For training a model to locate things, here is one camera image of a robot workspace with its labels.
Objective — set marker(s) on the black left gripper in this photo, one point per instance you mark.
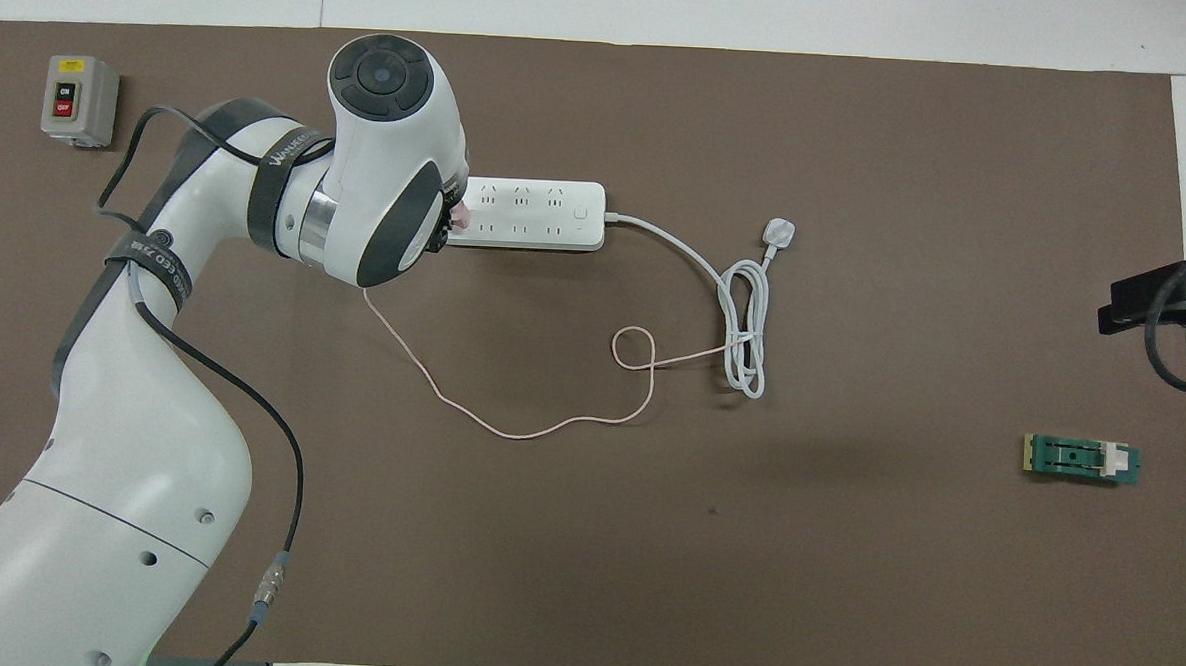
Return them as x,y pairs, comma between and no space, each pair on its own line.
444,226

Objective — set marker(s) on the grey on-off switch box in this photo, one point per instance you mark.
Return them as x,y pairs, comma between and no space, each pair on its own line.
78,100

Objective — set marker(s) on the green knife switch block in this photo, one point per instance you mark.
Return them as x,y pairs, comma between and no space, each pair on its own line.
1078,459

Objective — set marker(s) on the brown table mat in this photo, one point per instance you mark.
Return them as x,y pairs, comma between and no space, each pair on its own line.
583,573

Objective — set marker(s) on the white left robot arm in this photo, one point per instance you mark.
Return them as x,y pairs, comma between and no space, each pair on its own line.
146,474

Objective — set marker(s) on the white power strip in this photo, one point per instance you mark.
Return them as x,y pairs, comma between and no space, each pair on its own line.
538,214

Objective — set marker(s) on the pink charger adapter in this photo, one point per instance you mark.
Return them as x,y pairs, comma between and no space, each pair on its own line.
462,217

